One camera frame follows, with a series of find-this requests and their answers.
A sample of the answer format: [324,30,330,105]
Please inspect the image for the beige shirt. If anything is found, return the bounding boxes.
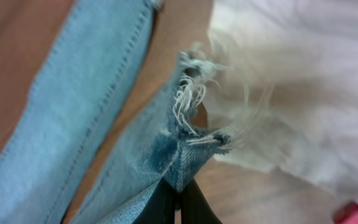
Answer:
[203,0,358,203]

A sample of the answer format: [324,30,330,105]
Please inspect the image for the blue denim jeans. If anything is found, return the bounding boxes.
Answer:
[0,0,229,223]

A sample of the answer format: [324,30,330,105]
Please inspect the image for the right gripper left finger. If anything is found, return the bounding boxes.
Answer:
[133,179,177,224]

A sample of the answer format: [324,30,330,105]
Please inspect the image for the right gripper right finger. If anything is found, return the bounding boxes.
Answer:
[180,179,222,224]

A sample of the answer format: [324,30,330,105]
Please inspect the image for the red cloth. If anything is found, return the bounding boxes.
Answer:
[333,203,358,224]

